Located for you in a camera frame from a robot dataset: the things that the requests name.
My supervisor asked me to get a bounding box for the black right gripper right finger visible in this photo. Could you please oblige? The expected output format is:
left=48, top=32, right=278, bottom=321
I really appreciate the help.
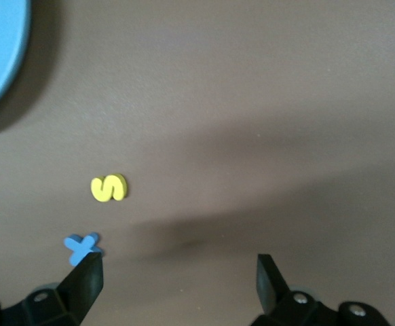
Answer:
left=251, top=254, right=341, bottom=326

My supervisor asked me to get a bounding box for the brown paper table cover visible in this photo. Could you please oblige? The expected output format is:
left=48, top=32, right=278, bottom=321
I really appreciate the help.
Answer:
left=0, top=0, right=395, bottom=326

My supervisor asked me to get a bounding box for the blue letter x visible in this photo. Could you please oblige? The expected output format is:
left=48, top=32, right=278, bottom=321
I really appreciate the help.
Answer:
left=63, top=232, right=104, bottom=266

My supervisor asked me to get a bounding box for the yellow letter s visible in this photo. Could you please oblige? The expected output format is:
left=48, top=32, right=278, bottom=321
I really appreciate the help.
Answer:
left=90, top=173, right=129, bottom=202

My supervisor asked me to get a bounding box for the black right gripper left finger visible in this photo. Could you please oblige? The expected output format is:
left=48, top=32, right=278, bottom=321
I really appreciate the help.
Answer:
left=3, top=253, right=104, bottom=326

